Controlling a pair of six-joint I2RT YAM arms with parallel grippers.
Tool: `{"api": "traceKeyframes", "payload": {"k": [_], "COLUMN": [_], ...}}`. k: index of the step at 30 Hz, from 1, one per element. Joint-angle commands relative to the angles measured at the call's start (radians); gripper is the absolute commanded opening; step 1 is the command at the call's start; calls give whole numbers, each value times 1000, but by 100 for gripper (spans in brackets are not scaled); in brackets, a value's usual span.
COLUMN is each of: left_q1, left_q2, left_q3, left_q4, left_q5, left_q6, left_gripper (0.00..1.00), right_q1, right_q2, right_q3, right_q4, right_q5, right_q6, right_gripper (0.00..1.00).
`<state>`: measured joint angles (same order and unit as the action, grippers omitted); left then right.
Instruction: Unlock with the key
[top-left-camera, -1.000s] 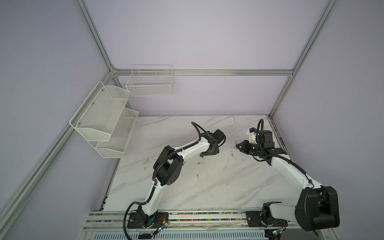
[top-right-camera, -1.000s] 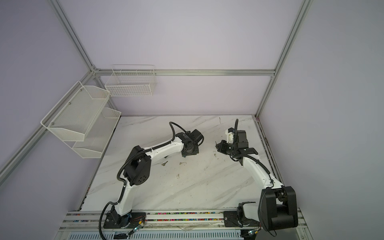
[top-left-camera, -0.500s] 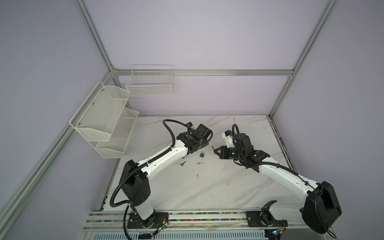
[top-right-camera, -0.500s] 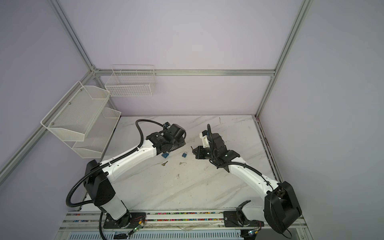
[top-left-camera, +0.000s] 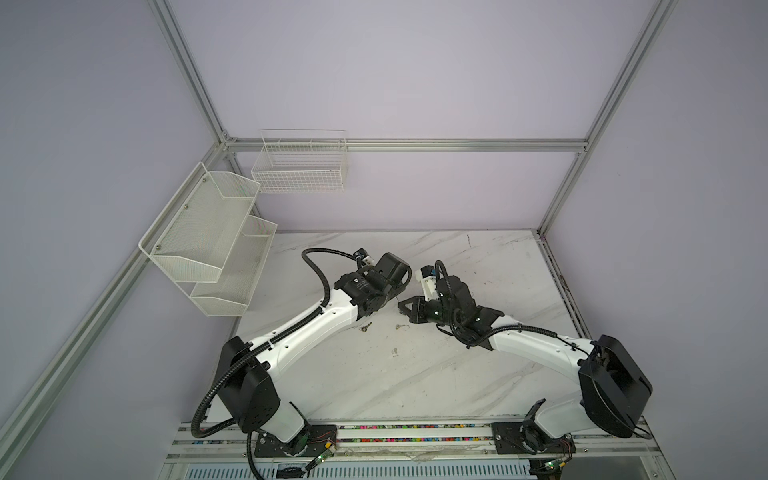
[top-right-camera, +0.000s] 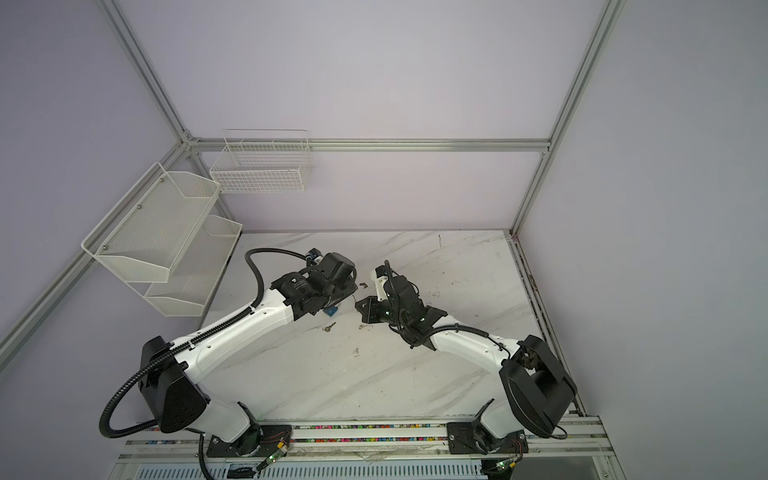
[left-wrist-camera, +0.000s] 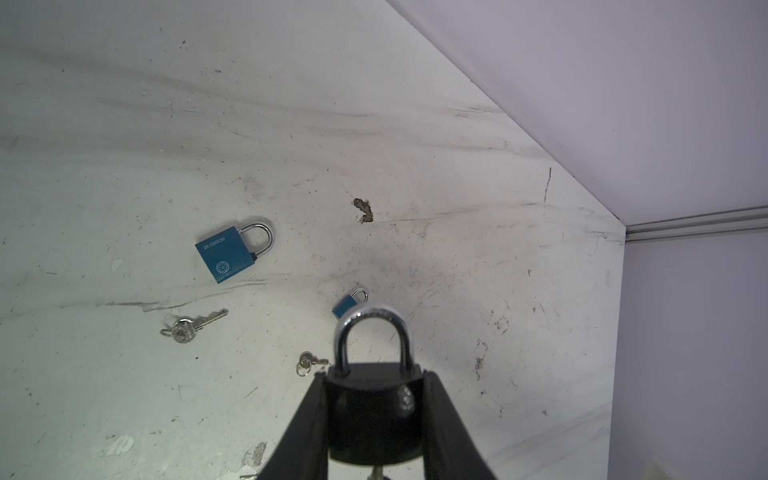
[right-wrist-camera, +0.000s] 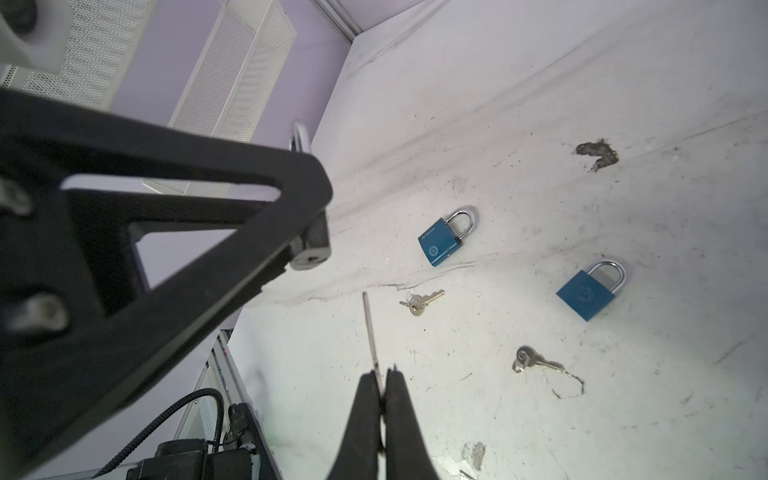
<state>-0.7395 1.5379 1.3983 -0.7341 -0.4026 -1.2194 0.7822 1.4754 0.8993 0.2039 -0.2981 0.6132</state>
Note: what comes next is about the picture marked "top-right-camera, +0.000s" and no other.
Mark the lower white mesh shelf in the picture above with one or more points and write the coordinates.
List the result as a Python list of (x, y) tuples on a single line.
[(192, 283)]

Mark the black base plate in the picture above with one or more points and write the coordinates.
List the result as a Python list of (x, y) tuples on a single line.
[(260, 441), (486, 441)]

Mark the aluminium frame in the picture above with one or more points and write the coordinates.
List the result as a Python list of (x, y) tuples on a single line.
[(20, 334)]

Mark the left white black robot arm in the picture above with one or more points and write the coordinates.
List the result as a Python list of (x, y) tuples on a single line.
[(171, 372)]

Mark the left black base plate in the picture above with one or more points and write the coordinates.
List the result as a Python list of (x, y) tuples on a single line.
[(260, 441)]

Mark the white mesh shelf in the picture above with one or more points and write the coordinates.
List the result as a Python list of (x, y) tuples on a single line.
[(192, 283), (144, 237)]

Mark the aluminium mounting rail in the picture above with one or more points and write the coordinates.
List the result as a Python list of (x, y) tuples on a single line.
[(376, 440)]

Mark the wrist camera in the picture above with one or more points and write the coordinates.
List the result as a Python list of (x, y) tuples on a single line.
[(314, 257), (379, 276)]

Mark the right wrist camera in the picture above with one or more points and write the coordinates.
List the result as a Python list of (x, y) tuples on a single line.
[(379, 276)]

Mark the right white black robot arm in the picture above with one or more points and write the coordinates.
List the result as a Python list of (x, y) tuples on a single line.
[(537, 388)]

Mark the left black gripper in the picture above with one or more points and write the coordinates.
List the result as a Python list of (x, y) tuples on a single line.
[(349, 289)]

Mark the upper white mesh shelf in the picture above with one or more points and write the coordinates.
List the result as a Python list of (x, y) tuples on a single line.
[(144, 237)]

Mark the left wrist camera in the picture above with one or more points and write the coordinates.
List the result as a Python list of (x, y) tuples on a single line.
[(314, 257)]

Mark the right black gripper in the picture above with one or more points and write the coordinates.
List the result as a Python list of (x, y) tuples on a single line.
[(365, 312)]

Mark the white wire basket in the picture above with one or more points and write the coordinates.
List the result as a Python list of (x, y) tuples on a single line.
[(263, 161)]

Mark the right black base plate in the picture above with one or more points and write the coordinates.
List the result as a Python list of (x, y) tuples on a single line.
[(486, 441)]

